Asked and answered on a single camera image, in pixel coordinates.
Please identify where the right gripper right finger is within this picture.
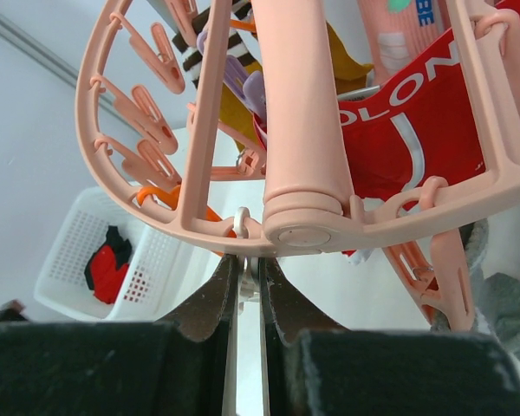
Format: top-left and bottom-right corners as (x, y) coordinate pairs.
(258, 258), (344, 415)

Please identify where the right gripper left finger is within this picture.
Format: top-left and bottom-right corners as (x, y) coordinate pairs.
(155, 255), (238, 415)

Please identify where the pink round clip hanger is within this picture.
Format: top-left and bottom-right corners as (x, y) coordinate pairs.
(74, 0), (520, 333)

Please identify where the red black sock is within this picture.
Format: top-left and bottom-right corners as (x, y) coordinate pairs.
(84, 225), (133, 304)

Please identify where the white plastic mesh basket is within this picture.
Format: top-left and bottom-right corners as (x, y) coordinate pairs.
(34, 187), (219, 322)

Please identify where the mustard yellow striped sock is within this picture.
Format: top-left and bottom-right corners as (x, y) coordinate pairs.
(164, 1), (374, 151)

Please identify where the grey sock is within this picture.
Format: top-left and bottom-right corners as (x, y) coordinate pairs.
(459, 219), (520, 360)

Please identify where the red white santa sock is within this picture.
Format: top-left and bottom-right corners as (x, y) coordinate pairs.
(337, 0), (520, 265)

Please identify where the pink patterned sock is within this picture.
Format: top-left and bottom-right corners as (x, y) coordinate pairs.
(357, 0), (445, 85)

